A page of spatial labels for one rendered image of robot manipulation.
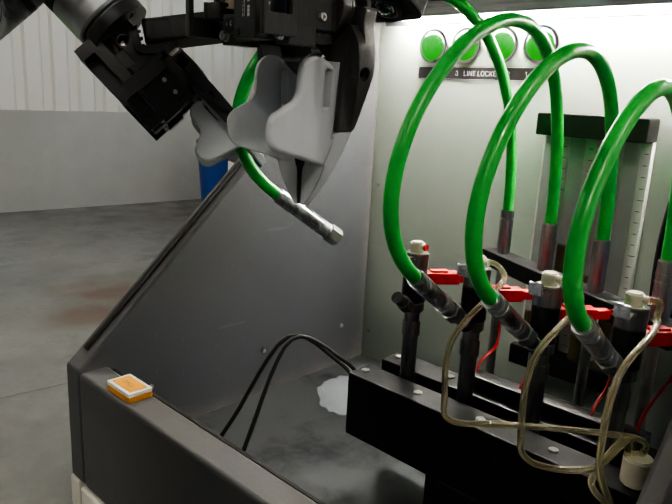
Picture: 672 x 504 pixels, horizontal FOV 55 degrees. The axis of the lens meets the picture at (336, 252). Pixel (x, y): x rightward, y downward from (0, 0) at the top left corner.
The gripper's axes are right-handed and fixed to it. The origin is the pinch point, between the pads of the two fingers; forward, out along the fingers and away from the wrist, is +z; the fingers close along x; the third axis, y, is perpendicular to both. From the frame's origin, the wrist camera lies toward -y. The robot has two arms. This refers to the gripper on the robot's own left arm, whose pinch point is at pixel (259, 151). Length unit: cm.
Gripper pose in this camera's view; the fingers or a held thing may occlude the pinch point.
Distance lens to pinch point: 71.7
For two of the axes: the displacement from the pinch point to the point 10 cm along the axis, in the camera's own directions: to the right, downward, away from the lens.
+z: 6.8, 7.2, 1.4
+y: -7.1, 6.9, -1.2
